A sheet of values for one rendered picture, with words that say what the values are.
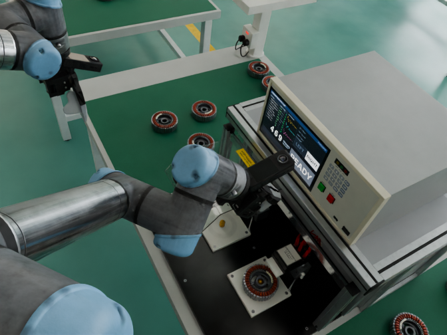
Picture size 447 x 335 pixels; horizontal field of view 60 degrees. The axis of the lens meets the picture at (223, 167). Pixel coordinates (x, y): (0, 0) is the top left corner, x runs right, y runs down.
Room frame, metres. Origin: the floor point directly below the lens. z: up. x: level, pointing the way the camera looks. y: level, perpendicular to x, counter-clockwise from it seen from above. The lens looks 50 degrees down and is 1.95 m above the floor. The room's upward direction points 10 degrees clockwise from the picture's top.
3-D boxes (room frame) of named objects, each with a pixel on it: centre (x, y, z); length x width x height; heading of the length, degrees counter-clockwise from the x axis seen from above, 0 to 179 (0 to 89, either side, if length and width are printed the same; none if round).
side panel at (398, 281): (0.61, -0.62, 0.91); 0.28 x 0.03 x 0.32; 127
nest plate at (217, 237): (0.72, -0.03, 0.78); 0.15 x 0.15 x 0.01; 37
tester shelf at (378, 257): (0.82, -0.36, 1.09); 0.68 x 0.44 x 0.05; 37
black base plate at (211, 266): (0.64, -0.12, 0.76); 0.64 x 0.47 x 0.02; 37
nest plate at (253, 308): (0.53, -0.18, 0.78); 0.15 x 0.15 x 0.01; 37
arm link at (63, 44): (0.79, 0.46, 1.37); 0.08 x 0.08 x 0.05
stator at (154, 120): (1.19, 0.28, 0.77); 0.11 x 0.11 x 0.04
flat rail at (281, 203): (0.69, -0.18, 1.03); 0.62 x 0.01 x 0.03; 37
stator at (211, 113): (1.30, 0.13, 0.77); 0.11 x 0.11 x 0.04
